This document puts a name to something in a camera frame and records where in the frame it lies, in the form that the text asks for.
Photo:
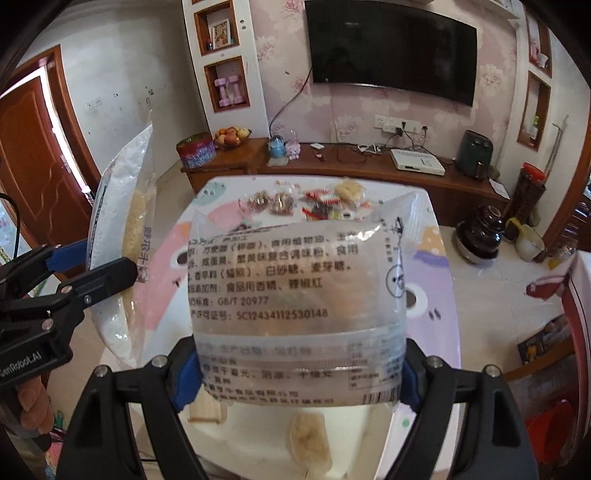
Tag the red lidded tall canister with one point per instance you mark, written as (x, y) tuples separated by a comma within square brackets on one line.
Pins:
[(530, 187)]

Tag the white wall power strip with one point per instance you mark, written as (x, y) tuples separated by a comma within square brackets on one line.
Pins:
[(389, 124)]

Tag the blue snow globe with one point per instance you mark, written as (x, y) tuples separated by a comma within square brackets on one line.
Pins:
[(277, 147)]

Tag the clear bag with text label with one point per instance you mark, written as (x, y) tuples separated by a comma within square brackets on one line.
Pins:
[(309, 314)]

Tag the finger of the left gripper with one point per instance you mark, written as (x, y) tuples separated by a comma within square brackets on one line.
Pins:
[(100, 283), (67, 257)]

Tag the framed picture in niche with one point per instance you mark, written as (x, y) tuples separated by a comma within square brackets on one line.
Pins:
[(221, 34)]

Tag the large white noodle bag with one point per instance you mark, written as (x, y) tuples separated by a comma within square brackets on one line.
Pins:
[(121, 221)]

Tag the fruit bowl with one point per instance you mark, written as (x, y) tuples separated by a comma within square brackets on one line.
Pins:
[(231, 137)]

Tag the wooden tv cabinet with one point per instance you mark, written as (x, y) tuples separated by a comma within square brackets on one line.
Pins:
[(453, 195)]

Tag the brown wooden door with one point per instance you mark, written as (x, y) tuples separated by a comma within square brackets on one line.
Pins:
[(46, 165)]

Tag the black wall television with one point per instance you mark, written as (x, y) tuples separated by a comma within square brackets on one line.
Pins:
[(379, 44)]

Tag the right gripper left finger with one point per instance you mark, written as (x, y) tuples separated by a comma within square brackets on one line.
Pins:
[(100, 443)]

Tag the dark green air fryer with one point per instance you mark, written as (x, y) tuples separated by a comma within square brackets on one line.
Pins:
[(474, 155)]

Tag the wooden divider board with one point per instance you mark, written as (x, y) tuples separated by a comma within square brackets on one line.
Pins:
[(206, 409)]

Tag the square rice cracker packet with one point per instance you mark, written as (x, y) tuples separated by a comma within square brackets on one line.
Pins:
[(350, 192)]

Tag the red white cookies packet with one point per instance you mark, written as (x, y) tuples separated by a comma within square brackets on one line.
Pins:
[(322, 199)]

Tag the white set-top box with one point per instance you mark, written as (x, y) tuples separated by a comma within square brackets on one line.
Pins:
[(417, 162)]

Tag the pink plush figurine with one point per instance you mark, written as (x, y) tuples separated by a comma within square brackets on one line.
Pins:
[(293, 147)]

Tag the red round gift tin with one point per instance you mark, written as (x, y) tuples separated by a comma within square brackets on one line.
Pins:
[(196, 150)]

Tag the pink dumbbells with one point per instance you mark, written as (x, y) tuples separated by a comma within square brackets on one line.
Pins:
[(229, 91)]

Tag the dark chocolate snack packet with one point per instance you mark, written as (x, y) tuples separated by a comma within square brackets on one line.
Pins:
[(320, 212)]

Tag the person left hand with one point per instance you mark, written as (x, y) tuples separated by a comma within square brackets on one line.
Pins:
[(37, 414)]

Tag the clear-wrapped rice puff snack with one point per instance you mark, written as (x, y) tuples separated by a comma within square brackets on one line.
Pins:
[(307, 440)]

